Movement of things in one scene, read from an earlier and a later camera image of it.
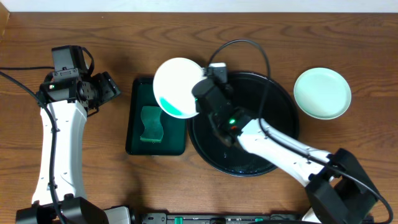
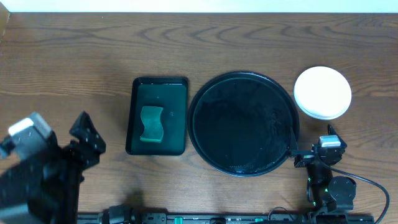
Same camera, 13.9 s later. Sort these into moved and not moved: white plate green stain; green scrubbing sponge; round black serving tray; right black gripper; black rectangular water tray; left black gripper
Moved: white plate green stain; left black gripper; right black gripper
Not moved: round black serving tray; black rectangular water tray; green scrubbing sponge
